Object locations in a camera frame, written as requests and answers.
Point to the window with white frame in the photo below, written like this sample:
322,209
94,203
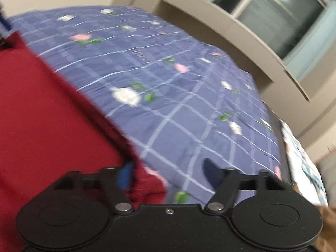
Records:
280,24

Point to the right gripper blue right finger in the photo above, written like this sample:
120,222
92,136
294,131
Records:
216,175

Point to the red knit sweater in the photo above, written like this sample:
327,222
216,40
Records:
48,128

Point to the light blue patterned cloth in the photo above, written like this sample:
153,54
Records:
304,173

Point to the right blue curtain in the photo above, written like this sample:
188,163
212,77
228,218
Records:
312,47

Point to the brown garment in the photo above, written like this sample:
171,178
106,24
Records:
326,239

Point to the blue plaid floral quilt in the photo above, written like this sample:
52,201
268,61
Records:
178,100

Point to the grey window shelf cabinet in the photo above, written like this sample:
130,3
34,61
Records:
212,25

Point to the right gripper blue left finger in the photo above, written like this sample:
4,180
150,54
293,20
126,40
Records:
120,177

